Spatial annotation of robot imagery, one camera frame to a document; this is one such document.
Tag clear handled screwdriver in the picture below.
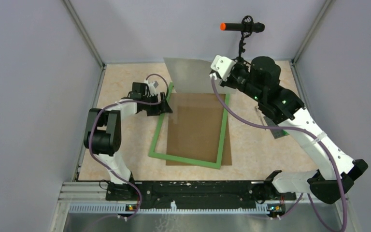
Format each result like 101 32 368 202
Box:
255 106 265 126

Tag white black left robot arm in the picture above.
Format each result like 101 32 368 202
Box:
84 80 172 200

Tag coastal landscape photo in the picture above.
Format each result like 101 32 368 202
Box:
164 58 236 94

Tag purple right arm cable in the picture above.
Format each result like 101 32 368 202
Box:
211 75 348 232

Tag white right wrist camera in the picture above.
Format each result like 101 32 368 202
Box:
209 55 237 82

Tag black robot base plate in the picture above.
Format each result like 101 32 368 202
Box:
105 180 297 210

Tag brown frame backing board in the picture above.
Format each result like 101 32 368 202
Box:
166 93 224 163

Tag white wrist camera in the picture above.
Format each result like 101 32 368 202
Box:
209 55 237 82
144 80 159 96

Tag white cable duct strip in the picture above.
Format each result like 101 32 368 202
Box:
68 202 269 215

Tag black tripod stand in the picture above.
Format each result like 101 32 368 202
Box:
236 15 253 63

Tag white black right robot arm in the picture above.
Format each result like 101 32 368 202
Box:
210 55 368 204

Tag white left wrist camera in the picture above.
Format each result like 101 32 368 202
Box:
144 80 159 96

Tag grey studded baseplate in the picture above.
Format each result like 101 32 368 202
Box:
263 116 289 139

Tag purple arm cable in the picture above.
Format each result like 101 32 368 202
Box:
211 75 348 232
87 73 170 221

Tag green wooden picture frame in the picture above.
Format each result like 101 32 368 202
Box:
148 84 232 169

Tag black microphone orange tip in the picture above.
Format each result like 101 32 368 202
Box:
220 22 265 33

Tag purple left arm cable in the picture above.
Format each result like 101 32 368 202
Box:
87 73 170 221

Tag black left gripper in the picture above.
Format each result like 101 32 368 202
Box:
141 91 171 116

